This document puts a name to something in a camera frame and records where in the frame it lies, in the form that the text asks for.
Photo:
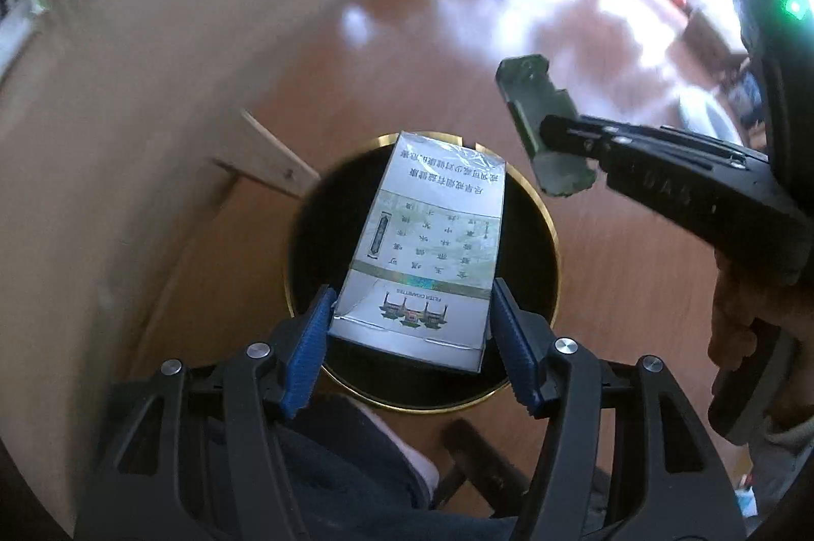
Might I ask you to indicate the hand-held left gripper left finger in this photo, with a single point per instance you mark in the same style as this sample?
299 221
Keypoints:
308 353

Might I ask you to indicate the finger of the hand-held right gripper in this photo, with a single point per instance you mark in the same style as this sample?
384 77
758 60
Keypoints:
572 137

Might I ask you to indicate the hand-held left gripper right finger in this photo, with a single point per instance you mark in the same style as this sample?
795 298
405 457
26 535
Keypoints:
512 344

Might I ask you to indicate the dark green small box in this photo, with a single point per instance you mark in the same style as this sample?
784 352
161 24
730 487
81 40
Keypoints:
540 96

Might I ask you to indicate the black bin with gold rim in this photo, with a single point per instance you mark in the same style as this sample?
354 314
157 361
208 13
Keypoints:
528 236

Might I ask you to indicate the green and white cigarette box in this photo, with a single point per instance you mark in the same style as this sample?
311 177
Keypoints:
426 236

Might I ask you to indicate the person's right forearm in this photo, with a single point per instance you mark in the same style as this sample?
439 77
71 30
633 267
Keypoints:
792 430

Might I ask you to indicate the person's right hand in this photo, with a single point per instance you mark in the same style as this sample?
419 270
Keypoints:
731 318

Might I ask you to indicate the white round object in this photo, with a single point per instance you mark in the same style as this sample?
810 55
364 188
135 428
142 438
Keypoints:
712 115

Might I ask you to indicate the black chair base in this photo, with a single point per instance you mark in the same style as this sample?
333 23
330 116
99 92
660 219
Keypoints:
470 445

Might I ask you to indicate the person's white shoe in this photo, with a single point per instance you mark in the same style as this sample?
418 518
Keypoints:
420 465

